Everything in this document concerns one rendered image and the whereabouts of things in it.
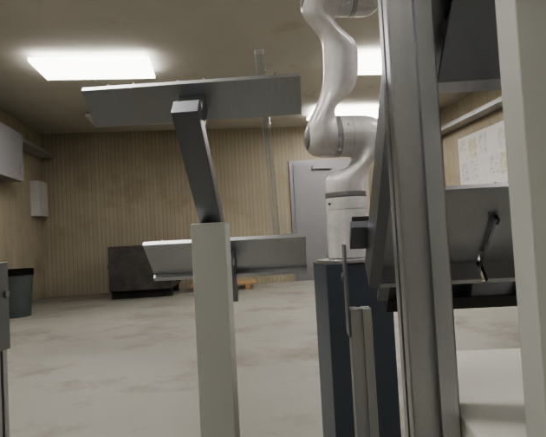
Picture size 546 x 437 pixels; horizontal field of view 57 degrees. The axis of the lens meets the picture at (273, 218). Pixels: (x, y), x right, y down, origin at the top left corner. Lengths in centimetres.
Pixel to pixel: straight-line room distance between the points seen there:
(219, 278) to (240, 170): 827
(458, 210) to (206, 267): 44
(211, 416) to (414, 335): 53
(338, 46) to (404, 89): 103
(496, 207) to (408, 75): 50
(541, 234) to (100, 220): 901
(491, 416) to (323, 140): 106
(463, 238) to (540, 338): 63
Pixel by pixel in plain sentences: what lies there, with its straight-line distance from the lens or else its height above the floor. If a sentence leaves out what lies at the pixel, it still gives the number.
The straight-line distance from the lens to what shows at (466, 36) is 67.
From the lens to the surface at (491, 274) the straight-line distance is 102.
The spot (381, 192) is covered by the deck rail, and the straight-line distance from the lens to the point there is 79.
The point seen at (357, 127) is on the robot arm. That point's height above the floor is 108.
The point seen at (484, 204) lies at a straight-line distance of 91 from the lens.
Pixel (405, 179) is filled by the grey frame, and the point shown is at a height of 82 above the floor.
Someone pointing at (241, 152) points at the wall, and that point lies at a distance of 917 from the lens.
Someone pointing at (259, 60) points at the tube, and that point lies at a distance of 79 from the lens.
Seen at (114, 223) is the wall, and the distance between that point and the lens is 918.
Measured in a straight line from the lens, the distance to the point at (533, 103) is 35.
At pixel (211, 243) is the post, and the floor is 78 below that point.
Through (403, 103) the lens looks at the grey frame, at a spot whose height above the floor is 89.
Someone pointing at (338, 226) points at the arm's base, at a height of 80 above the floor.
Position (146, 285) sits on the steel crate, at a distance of 778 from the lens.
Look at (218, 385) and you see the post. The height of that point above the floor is 54.
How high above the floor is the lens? 78
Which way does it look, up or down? 2 degrees up
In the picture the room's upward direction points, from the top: 3 degrees counter-clockwise
